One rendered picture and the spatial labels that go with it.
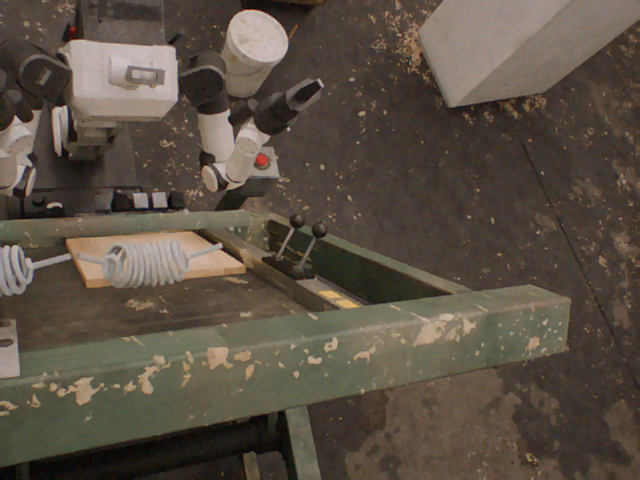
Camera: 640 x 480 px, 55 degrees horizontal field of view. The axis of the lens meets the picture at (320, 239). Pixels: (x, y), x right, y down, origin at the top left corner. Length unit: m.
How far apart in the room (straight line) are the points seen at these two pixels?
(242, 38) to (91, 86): 1.57
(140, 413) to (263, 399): 0.16
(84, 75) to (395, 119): 2.44
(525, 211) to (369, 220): 1.14
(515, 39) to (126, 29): 2.41
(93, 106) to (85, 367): 1.00
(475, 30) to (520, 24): 0.32
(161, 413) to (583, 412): 3.33
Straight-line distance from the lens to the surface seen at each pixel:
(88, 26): 1.69
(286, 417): 2.07
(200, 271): 1.52
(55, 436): 0.79
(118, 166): 2.87
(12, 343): 0.84
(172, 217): 0.82
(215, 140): 1.78
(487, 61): 3.79
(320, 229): 1.37
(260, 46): 3.17
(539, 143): 4.45
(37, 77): 1.64
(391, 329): 0.90
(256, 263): 1.55
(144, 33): 1.71
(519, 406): 3.63
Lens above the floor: 2.71
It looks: 58 degrees down
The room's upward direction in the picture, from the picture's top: 50 degrees clockwise
